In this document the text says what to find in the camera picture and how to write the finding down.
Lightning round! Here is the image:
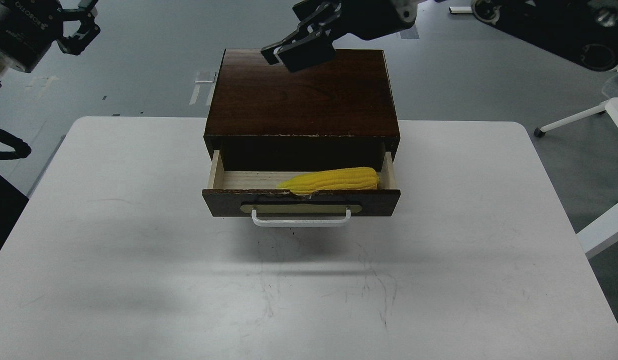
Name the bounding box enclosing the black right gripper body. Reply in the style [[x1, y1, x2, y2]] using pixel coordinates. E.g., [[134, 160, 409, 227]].
[[329, 0, 419, 41]]

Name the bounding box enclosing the white desk leg base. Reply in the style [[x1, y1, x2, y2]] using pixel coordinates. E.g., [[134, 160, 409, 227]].
[[448, 6, 474, 15]]

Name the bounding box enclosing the grey floor tape strip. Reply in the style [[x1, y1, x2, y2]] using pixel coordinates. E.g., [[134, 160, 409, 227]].
[[398, 25, 420, 40]]

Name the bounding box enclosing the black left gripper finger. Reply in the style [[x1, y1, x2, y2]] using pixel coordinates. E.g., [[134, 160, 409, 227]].
[[59, 0, 98, 21], [56, 13, 100, 56]]

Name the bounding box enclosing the dark wooden drawer cabinet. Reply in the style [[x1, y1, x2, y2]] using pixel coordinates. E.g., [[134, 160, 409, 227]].
[[203, 48, 400, 171]]

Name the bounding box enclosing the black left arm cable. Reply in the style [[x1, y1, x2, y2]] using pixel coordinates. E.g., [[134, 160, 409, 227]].
[[0, 123, 32, 161]]

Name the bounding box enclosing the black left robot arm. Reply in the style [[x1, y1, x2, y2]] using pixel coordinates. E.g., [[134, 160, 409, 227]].
[[0, 0, 100, 87]]

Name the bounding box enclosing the yellow corn cob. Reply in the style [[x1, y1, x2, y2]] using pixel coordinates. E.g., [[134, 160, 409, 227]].
[[276, 167, 380, 195]]

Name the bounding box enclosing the wooden drawer with white handle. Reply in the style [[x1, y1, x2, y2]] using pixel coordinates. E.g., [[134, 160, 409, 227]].
[[202, 150, 402, 227]]

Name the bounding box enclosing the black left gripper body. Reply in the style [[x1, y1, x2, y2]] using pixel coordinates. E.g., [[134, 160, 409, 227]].
[[0, 0, 61, 73]]

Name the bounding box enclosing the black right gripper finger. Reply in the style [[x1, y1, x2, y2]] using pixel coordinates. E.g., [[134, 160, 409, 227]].
[[260, 30, 336, 73], [292, 0, 339, 35]]

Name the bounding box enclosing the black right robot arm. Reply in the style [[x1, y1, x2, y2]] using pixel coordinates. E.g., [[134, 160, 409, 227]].
[[260, 0, 618, 72]]

